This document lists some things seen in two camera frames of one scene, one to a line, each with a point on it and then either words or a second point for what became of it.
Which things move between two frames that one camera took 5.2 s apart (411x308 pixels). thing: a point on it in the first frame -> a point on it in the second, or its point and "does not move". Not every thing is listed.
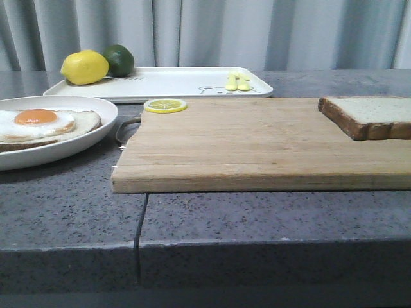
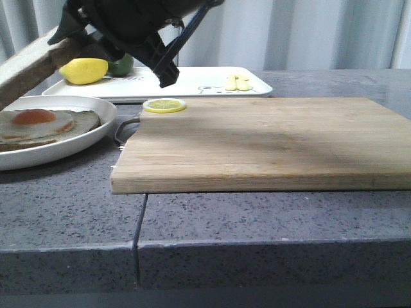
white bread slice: (366, 118) -> (39, 60)
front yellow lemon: (85, 67) does not move
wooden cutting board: (252, 145) does not move
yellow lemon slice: (165, 106) does not move
